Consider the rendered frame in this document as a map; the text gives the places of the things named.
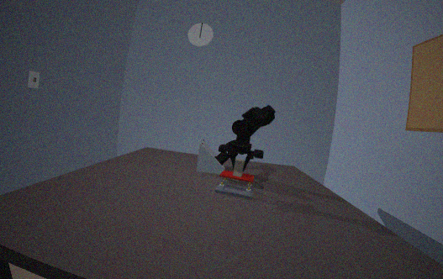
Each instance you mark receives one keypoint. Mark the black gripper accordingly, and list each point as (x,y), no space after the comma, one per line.
(257,153)

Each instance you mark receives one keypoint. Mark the red board with square handle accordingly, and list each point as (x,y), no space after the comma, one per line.
(238,172)

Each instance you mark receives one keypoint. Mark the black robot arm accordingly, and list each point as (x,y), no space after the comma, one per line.
(248,126)

